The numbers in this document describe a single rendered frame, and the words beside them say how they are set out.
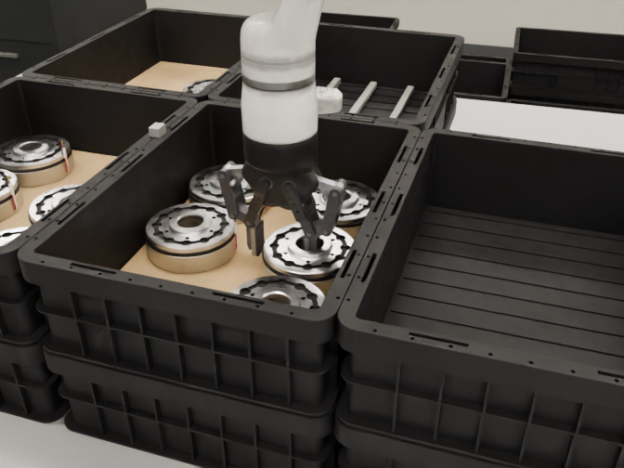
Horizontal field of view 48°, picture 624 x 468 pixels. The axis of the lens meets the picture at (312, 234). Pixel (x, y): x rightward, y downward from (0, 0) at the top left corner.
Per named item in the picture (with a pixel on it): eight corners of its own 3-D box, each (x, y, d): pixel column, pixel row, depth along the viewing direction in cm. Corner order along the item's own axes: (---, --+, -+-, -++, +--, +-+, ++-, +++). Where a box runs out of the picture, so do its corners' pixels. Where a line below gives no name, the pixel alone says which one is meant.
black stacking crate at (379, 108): (414, 209, 93) (422, 129, 87) (211, 176, 101) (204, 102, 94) (457, 102, 125) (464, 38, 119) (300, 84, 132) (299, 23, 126)
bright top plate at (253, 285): (304, 357, 62) (304, 352, 61) (203, 330, 65) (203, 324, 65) (342, 292, 70) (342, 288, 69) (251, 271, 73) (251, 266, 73)
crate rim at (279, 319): (330, 348, 55) (331, 325, 54) (13, 279, 63) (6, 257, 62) (422, 144, 87) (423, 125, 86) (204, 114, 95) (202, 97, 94)
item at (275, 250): (341, 286, 71) (341, 280, 70) (249, 267, 73) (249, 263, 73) (366, 235, 79) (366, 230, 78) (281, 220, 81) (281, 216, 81)
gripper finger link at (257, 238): (263, 219, 78) (265, 247, 80) (257, 218, 78) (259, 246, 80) (255, 229, 76) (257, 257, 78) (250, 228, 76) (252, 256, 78)
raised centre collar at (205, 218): (202, 240, 77) (202, 234, 77) (162, 233, 78) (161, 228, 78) (218, 217, 81) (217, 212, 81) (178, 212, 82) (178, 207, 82)
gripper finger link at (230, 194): (235, 159, 75) (253, 207, 77) (220, 162, 76) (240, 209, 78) (225, 170, 73) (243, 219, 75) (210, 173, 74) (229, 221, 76)
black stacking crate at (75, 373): (327, 512, 66) (329, 423, 60) (58, 435, 74) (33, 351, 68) (409, 277, 98) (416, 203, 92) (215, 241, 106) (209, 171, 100)
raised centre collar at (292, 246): (324, 264, 73) (324, 258, 73) (280, 255, 74) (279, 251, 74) (337, 240, 77) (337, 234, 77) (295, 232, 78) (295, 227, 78)
